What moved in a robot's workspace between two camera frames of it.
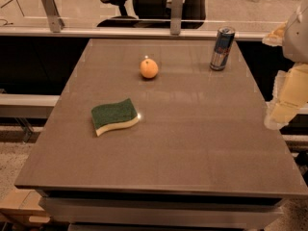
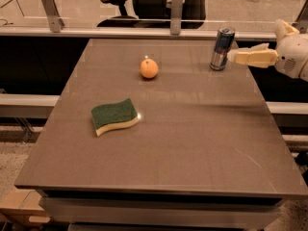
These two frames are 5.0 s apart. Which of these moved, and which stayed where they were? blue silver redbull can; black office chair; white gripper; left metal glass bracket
Moved: white gripper
Stayed: left metal glass bracket; black office chair; blue silver redbull can
